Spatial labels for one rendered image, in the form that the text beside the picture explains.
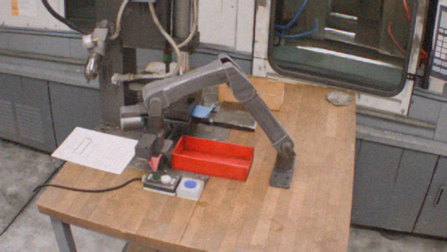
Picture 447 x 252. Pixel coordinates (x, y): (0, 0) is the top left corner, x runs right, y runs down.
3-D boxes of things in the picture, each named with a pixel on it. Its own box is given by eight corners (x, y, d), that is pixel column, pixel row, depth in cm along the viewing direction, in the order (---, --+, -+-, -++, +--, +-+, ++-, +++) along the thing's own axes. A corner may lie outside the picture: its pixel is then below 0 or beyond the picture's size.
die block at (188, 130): (187, 143, 180) (187, 125, 176) (161, 139, 182) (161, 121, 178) (203, 116, 197) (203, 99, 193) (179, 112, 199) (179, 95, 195)
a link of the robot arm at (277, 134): (282, 158, 161) (227, 88, 143) (275, 147, 167) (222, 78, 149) (297, 147, 161) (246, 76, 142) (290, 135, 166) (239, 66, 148)
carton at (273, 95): (278, 113, 203) (280, 96, 198) (218, 104, 207) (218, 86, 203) (282, 99, 213) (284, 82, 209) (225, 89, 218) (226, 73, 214)
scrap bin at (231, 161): (245, 182, 162) (247, 167, 159) (171, 168, 167) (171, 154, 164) (253, 161, 172) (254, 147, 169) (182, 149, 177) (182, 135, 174)
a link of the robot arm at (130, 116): (122, 139, 141) (120, 102, 135) (120, 124, 149) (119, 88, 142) (161, 135, 144) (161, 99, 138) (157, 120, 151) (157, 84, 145)
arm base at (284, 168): (270, 166, 157) (293, 170, 156) (280, 133, 173) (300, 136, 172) (268, 186, 161) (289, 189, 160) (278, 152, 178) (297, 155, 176)
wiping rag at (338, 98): (324, 106, 210) (352, 108, 207) (324, 100, 208) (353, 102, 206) (326, 92, 221) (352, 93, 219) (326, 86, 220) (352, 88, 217)
